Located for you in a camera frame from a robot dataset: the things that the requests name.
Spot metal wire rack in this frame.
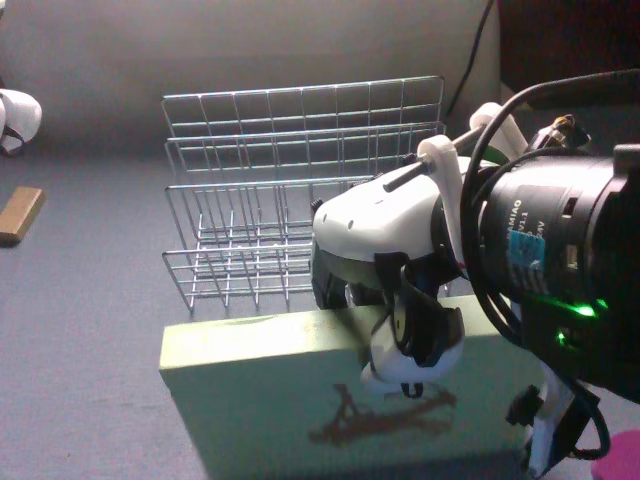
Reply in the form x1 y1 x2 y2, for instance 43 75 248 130
160 75 454 318

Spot tan wooden block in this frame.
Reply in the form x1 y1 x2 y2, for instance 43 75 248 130
0 186 48 248

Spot magenta round disc block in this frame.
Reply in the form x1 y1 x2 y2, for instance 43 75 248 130
591 430 640 480

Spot grey table cloth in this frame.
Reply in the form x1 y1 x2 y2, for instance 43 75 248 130
0 144 640 480

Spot pale green hardcover book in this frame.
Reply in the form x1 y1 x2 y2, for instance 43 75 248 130
158 294 547 480

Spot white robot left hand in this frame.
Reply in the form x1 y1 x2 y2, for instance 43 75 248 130
0 88 44 159

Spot black cable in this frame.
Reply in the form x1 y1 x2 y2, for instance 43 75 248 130
446 0 497 117

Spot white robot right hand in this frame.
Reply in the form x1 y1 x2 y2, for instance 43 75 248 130
309 157 474 400

